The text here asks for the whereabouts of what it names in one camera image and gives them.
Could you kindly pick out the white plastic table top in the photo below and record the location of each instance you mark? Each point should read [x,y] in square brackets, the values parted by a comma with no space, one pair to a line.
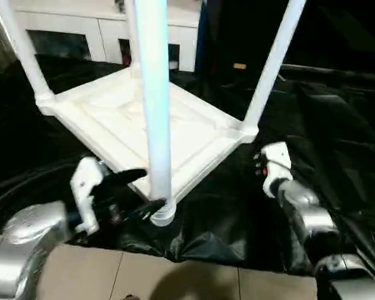
[112,103]

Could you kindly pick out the white plastic table leg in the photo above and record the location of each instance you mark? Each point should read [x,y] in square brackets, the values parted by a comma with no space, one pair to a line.
[28,56]
[156,93]
[132,37]
[268,68]

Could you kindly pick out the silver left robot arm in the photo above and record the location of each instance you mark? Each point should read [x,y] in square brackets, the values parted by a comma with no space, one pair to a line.
[28,231]

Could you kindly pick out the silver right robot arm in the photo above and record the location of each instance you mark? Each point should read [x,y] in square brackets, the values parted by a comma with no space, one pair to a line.
[312,215]

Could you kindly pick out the black mat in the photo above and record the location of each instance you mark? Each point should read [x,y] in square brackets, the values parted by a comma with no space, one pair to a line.
[315,140]

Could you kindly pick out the small tan label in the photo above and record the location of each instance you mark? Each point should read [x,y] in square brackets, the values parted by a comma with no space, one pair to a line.
[239,66]

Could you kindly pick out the red package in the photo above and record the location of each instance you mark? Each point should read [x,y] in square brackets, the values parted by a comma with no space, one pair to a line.
[124,56]

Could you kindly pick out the white cup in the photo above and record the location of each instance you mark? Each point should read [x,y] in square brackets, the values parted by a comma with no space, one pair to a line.
[174,65]

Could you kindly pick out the blue vertical strip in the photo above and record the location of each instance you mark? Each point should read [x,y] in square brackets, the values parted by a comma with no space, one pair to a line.
[203,34]

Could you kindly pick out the white glass-door cabinet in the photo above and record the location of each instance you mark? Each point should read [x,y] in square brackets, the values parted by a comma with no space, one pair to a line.
[81,28]

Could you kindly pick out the black backdrop cloth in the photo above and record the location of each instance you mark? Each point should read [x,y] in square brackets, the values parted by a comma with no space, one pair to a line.
[337,28]

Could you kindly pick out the grey curtain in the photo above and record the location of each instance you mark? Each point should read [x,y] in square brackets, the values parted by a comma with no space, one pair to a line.
[0,34]

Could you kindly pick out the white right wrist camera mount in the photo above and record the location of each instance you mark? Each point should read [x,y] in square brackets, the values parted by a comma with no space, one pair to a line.
[278,162]

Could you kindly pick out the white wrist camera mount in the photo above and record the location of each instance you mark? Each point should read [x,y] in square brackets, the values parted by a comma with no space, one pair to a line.
[278,162]
[87,187]

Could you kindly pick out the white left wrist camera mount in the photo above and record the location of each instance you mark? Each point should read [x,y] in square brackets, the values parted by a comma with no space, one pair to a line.
[87,187]

